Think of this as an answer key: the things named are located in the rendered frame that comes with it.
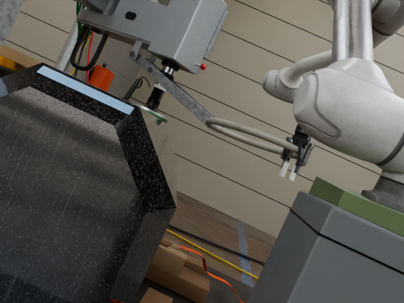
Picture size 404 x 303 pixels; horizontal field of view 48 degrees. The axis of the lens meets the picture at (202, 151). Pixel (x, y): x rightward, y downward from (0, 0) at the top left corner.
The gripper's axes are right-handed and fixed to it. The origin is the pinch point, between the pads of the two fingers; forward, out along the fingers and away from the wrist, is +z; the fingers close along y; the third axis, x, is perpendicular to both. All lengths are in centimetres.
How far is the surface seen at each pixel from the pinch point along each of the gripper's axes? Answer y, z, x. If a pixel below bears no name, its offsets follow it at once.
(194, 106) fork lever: 55, -14, 15
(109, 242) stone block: -5, 41, 77
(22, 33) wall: 624, -71, -79
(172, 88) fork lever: 71, -20, 20
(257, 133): 7.1, -9.3, 19.3
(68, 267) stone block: 1, 52, 83
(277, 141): 1.5, -9.4, 12.3
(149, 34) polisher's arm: 94, -43, 29
